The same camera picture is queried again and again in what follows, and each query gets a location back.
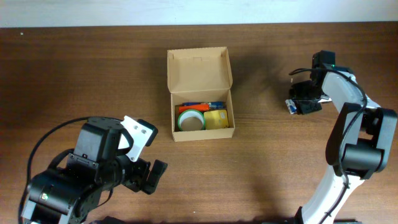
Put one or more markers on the yellow sticky note pad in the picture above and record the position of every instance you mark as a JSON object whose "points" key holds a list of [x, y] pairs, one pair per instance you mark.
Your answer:
{"points": [[216, 119]]}

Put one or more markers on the blue pen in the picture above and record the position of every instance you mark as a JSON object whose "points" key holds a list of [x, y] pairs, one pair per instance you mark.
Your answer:
{"points": [[194, 104]]}

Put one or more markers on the blue white marker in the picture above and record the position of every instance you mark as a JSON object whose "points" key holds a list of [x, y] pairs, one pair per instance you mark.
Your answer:
{"points": [[216, 105]]}

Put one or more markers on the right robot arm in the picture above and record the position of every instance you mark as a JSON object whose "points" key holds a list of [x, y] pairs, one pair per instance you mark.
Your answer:
{"points": [[359, 144]]}

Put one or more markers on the white blue eraser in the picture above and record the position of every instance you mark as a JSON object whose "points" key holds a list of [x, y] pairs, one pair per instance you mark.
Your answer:
{"points": [[291, 106]]}

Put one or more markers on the brown cardboard box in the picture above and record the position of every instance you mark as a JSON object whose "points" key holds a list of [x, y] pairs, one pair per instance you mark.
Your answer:
{"points": [[200, 75]]}

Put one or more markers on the green tape roll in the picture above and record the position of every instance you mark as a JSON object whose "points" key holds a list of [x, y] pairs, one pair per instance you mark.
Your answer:
{"points": [[191, 120]]}

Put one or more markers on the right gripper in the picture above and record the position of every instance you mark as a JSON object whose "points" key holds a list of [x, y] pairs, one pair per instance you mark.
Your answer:
{"points": [[305, 101]]}

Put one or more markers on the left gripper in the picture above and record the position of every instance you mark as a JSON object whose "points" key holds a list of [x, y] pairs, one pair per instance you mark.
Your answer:
{"points": [[140, 175]]}

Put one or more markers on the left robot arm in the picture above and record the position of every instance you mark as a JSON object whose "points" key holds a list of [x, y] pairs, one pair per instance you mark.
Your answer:
{"points": [[53, 196]]}

